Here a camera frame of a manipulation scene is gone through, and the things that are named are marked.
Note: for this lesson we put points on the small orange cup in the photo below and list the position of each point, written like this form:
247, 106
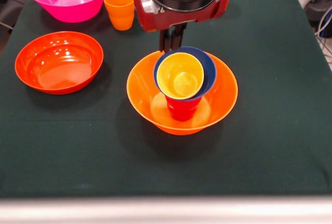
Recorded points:
120, 19

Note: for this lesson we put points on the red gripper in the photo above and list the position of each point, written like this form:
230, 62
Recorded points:
155, 20

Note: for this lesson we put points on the dark green tablecloth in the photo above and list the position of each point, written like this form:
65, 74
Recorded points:
166, 164

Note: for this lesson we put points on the magenta cup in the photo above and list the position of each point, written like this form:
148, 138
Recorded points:
182, 110

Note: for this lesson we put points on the dark blue bowl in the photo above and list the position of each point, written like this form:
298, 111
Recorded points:
210, 71

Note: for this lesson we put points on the shallow red-orange bowl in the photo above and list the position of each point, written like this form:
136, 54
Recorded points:
59, 60

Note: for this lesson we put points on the yellow cup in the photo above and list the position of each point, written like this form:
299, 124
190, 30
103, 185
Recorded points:
171, 68

